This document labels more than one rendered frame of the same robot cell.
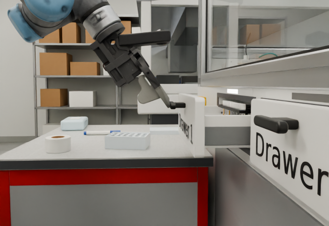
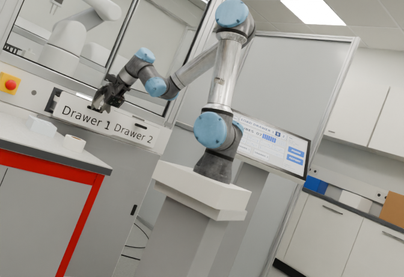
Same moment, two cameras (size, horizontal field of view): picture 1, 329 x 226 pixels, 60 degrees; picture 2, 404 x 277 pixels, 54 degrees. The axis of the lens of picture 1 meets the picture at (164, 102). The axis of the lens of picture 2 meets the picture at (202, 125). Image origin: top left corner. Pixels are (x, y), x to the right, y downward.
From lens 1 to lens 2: 2.12 m
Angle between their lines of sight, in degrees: 129
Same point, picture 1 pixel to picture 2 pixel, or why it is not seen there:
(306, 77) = (140, 113)
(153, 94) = (107, 108)
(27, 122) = not seen: outside the picture
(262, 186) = (104, 139)
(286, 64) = (133, 107)
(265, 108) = (125, 118)
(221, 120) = not seen: hidden behind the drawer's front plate
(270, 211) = (107, 146)
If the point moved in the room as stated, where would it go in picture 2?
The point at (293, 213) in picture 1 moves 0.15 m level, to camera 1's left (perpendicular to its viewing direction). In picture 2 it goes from (122, 145) to (136, 152)
